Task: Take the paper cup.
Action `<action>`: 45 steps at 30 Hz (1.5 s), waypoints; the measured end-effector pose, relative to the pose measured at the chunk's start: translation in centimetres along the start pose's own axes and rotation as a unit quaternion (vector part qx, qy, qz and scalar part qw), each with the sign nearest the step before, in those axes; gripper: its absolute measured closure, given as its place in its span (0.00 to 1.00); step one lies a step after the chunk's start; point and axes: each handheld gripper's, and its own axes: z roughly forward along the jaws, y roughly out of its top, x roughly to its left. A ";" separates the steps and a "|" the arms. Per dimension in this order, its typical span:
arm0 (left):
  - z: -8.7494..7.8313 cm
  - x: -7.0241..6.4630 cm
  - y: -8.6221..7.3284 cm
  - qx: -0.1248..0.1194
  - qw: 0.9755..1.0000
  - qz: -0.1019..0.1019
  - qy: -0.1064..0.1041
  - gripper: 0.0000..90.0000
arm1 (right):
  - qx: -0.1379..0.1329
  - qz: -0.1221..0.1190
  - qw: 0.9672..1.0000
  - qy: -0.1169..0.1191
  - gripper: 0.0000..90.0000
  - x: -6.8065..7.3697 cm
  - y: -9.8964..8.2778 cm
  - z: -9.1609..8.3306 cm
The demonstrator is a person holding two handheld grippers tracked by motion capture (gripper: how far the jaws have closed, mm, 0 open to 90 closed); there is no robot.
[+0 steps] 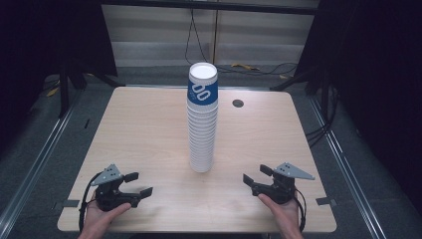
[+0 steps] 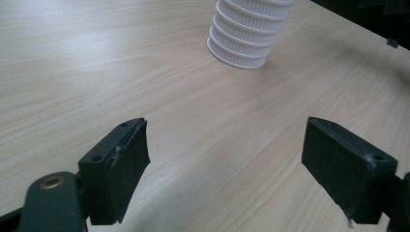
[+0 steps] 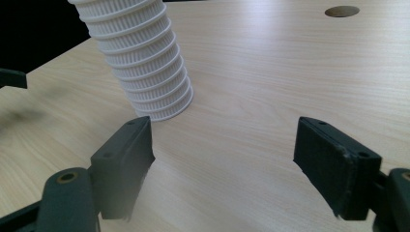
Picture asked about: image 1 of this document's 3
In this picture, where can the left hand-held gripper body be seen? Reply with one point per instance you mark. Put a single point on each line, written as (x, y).
(109, 194)

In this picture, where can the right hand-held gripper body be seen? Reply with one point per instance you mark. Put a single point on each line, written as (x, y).
(282, 191)

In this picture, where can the stack of white paper cups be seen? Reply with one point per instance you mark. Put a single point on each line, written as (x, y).
(201, 132)

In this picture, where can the person's right hand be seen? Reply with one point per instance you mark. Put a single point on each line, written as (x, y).
(287, 217)

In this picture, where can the person's left hand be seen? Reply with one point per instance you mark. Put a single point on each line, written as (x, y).
(98, 222)

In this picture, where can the grey tape strip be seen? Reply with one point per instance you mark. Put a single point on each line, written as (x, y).
(70, 203)
(325, 201)

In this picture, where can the round dark table grommet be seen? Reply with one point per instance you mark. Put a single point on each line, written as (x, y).
(238, 103)

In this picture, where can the black stand leg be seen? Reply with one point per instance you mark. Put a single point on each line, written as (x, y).
(292, 81)
(63, 93)

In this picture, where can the yellow floor scrap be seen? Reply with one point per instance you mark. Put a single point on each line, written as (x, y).
(245, 66)

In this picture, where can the black curtain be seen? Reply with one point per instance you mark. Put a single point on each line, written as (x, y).
(43, 46)
(375, 83)

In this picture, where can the black crossbar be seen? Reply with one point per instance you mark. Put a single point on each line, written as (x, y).
(212, 6)

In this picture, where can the metal floor rail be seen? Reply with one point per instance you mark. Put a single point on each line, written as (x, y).
(36, 159)
(348, 166)

